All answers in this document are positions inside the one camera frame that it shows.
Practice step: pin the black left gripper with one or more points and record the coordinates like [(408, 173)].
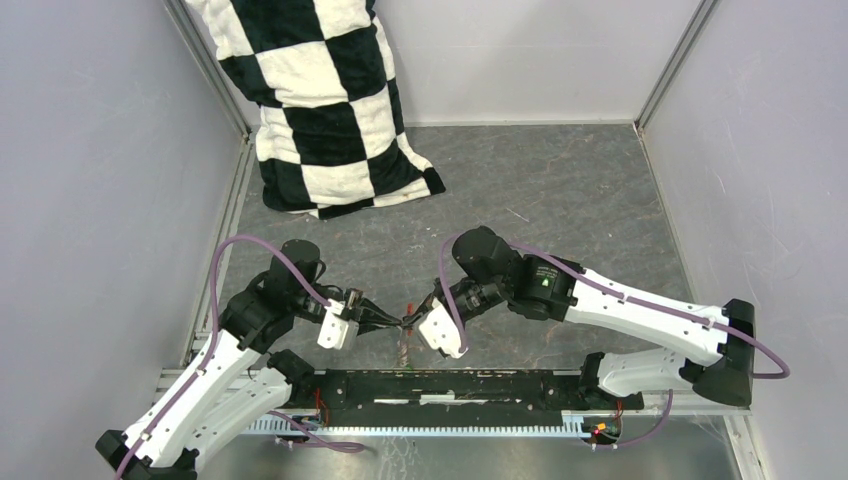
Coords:
[(370, 316)]

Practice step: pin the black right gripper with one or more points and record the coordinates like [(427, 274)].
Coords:
[(426, 305)]

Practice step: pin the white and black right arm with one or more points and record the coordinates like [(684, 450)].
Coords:
[(701, 348)]

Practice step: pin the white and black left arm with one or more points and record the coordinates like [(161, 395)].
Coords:
[(193, 421)]

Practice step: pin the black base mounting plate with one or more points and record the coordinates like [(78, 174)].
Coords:
[(451, 398)]

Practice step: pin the black white checkered cloth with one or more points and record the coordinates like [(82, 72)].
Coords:
[(331, 139)]

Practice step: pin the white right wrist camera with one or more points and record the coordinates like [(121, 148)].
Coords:
[(441, 333)]

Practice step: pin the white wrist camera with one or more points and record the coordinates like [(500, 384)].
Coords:
[(441, 333), (339, 327)]

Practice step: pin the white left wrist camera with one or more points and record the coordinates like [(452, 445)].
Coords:
[(339, 327)]

